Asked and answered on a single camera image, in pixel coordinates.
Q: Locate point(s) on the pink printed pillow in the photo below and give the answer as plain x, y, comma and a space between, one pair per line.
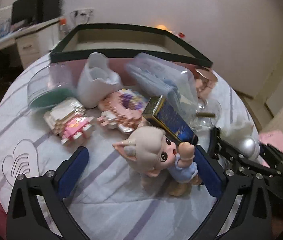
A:
273, 138

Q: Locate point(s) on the rose gold candle jar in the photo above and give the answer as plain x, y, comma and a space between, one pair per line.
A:
205, 81

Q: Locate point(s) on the pink purple block toy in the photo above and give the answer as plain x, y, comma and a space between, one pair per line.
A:
122, 110

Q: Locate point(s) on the wall power outlet strip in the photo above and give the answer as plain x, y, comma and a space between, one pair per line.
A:
87, 12

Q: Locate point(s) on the white desk with drawers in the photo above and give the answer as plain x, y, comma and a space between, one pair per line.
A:
33, 42

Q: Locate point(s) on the clear dome teal base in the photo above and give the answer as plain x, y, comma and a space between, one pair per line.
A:
50, 86

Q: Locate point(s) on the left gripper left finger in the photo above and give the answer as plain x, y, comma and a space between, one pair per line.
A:
25, 219

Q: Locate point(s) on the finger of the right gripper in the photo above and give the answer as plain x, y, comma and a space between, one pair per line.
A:
271, 156
218, 146

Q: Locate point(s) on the white dragon ball figurine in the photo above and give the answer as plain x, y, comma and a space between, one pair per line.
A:
240, 135

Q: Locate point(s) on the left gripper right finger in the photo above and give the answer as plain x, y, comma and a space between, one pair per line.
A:
253, 218

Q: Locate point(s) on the blue gold card box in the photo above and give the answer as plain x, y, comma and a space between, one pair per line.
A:
161, 114

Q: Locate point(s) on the pink storage box black rim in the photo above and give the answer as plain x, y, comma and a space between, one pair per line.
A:
125, 41

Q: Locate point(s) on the clear plastic case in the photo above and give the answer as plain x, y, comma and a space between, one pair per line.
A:
156, 77

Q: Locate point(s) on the red cap bottle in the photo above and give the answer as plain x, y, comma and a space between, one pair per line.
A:
63, 26

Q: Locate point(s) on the black computer monitor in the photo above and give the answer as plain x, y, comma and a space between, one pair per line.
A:
24, 10

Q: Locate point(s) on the white egg-shaped cup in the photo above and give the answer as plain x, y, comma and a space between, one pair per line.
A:
97, 80

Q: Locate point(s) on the black computer tower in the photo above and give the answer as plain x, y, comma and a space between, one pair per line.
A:
47, 10

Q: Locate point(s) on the cat-eared girl figurine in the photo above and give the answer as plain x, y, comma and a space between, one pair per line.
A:
148, 151

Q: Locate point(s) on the orange octopus plush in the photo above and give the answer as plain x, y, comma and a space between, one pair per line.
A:
163, 27

